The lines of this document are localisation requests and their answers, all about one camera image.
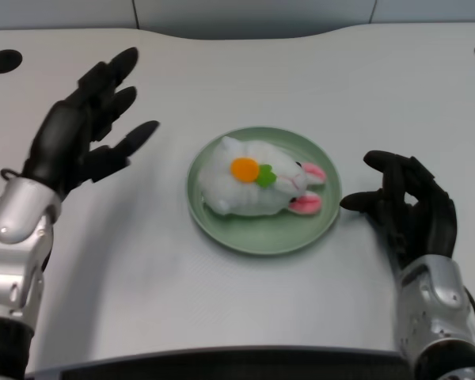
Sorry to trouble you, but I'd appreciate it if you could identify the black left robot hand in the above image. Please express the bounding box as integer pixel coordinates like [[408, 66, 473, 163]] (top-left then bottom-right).
[[22, 47, 161, 199]]

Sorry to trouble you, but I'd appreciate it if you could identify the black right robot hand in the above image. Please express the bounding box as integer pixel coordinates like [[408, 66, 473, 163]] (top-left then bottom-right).
[[339, 150, 459, 272]]

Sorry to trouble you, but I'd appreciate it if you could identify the white plush rabbit doll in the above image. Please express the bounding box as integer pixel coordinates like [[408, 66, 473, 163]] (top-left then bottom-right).
[[197, 135, 328, 218]]

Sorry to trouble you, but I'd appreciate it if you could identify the green round plate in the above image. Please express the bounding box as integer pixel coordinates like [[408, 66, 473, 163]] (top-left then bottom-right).
[[186, 125, 343, 257]]

